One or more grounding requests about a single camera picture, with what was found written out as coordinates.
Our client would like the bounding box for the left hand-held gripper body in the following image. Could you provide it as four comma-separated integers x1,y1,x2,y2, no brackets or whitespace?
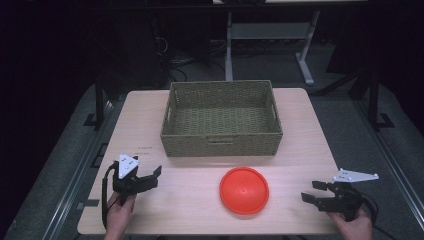
111,152,160,205

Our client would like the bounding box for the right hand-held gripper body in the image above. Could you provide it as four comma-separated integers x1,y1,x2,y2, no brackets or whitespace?
318,168,380,222

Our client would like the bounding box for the orange round plate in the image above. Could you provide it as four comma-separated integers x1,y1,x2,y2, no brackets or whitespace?
219,166,270,216

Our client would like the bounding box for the green woven basket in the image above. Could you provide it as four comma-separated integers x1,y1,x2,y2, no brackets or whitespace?
160,79,284,158

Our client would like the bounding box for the person's right hand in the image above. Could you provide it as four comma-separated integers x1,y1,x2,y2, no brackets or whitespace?
328,208,374,240

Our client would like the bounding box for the person's left hand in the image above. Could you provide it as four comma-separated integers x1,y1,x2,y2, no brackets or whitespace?
103,192,137,240

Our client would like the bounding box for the black tape strip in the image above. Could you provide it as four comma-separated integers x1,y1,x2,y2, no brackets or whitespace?
76,198,101,211

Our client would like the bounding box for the black metal stand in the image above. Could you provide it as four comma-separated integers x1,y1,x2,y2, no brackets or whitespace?
366,69,395,132
83,71,107,130

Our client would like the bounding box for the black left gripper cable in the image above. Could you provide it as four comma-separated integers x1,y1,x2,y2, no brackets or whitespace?
101,162,120,230

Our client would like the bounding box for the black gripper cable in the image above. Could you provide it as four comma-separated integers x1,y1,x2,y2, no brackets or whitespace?
357,190,399,240
101,162,120,230

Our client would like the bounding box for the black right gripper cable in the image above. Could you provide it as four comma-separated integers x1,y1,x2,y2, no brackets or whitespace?
357,190,399,240

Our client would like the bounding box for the aluminium floor rail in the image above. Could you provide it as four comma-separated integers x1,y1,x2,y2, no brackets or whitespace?
41,99,116,240
354,99,424,214

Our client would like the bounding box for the tangle of floor cables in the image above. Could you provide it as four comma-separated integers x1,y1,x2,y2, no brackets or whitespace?
156,36,228,83

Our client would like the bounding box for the grey metal desk frame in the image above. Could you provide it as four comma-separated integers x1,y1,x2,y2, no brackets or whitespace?
224,9,322,86

